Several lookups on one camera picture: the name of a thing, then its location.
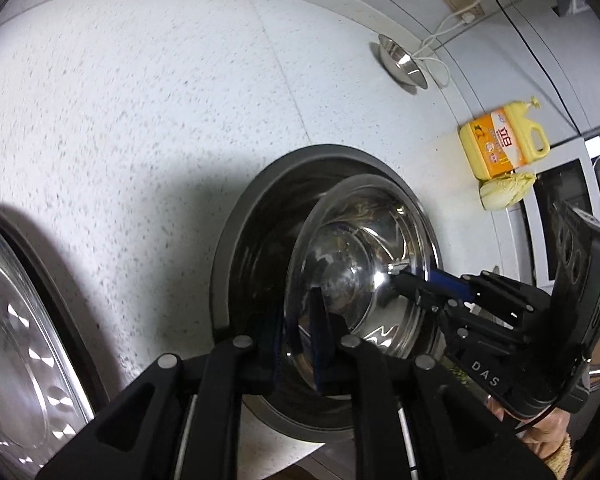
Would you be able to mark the white plug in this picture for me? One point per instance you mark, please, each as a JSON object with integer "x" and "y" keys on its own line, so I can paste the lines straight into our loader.
{"x": 468, "y": 17}

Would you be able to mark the yellow cleaning cloth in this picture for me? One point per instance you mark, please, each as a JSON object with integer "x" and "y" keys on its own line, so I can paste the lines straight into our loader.
{"x": 505, "y": 190}

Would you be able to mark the small stainless steel bowl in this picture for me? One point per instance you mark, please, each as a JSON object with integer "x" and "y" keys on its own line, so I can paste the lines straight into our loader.
{"x": 360, "y": 270}
{"x": 397, "y": 57}

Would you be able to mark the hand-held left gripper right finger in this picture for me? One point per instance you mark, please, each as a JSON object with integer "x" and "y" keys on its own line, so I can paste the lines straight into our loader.
{"x": 325, "y": 340}

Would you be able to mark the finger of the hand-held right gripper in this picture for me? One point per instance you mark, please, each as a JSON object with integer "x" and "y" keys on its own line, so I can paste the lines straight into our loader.
{"x": 420, "y": 290}
{"x": 452, "y": 285}

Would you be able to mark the stainless steel plate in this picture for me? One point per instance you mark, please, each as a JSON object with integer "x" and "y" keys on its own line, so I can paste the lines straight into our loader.
{"x": 20, "y": 360}

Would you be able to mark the person's right hand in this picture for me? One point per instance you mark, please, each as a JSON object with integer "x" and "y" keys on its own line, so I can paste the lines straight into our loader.
{"x": 545, "y": 435}

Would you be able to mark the yellow detergent bottle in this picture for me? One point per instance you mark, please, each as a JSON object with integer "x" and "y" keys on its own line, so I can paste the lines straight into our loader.
{"x": 500, "y": 142}

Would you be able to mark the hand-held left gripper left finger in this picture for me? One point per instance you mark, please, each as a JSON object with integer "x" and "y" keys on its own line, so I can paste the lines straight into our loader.
{"x": 265, "y": 355}

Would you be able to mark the large stainless steel bowl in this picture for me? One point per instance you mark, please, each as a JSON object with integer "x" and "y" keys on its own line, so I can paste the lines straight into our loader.
{"x": 260, "y": 240}

